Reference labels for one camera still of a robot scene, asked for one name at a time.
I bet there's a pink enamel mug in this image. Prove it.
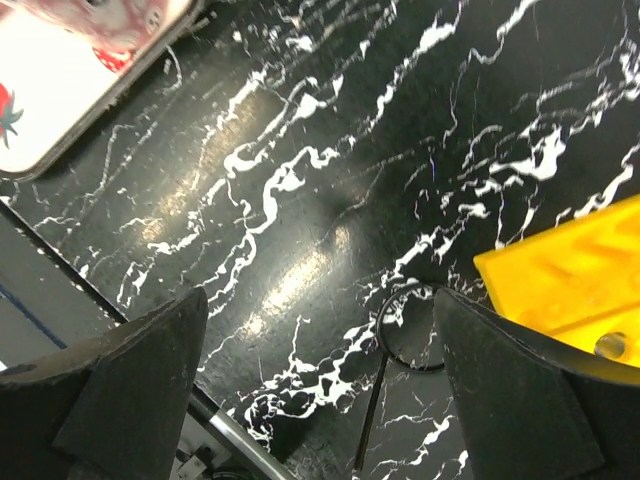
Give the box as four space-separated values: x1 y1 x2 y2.
1 0 192 48

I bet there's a yellow test tube rack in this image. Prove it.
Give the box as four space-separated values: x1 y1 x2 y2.
474 196 639 366

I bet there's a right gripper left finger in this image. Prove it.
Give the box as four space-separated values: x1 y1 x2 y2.
1 288 207 479

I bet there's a strawberry pattern tray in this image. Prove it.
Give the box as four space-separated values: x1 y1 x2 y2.
1 1 203 181

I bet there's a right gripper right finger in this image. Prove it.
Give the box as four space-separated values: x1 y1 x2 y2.
433 288 639 479

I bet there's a black wire ring stand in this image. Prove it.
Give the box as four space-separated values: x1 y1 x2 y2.
352 281 444 474

